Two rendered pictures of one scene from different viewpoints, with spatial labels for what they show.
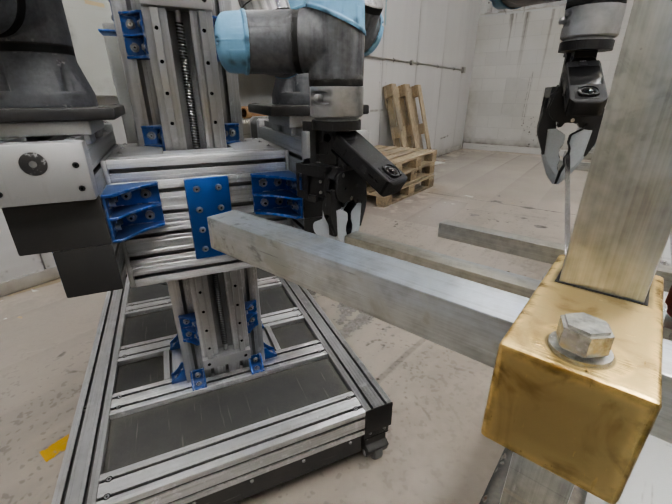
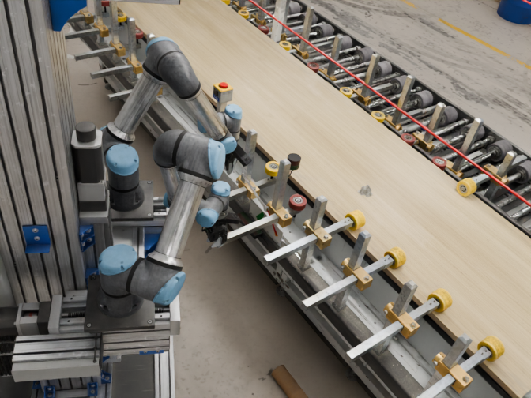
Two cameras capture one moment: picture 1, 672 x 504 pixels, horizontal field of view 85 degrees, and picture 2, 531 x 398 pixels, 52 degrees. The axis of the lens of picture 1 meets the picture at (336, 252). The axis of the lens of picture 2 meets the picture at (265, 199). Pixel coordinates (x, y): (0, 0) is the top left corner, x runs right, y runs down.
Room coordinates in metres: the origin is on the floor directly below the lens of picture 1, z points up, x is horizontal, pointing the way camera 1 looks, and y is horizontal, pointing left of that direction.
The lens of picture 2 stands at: (0.17, 1.52, 2.58)
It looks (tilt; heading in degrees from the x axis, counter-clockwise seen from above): 43 degrees down; 278
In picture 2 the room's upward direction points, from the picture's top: 10 degrees clockwise
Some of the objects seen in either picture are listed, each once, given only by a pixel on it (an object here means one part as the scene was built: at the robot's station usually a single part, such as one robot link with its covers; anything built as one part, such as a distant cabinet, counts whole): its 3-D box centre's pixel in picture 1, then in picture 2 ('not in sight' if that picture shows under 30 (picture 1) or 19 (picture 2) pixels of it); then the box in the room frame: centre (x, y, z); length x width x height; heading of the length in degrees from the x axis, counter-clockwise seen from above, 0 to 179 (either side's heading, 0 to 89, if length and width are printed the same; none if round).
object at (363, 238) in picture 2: not in sight; (351, 272); (-0.02, 0.02, 0.93); 0.03 x 0.03 x 0.48; 50
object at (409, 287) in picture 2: not in sight; (392, 321); (-0.21, 0.18, 0.90); 0.03 x 0.03 x 0.48; 50
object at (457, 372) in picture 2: not in sight; (451, 371); (-0.42, 0.35, 0.95); 0.13 x 0.06 x 0.05; 140
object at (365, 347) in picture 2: not in sight; (397, 326); (-0.22, 0.23, 0.95); 0.50 x 0.04 x 0.04; 50
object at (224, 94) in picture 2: not in sight; (222, 92); (0.76, -0.62, 1.18); 0.07 x 0.07 x 0.08; 50
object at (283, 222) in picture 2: not in sight; (279, 212); (0.35, -0.29, 0.85); 0.13 x 0.06 x 0.05; 140
